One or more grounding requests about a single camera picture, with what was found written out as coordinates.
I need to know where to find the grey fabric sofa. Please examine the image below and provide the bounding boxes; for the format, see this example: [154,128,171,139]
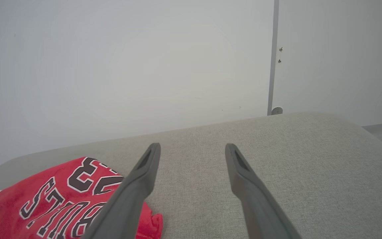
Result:
[0,112,382,239]

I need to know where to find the red Bulls 23 jersey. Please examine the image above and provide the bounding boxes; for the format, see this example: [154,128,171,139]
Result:
[0,157,163,239]

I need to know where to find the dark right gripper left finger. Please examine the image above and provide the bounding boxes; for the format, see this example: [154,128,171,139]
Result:
[82,143,161,239]

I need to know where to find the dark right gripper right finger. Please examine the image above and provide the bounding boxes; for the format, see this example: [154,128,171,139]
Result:
[225,143,303,239]

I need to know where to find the white door panel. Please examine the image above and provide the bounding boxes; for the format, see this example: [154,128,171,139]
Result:
[267,0,382,127]

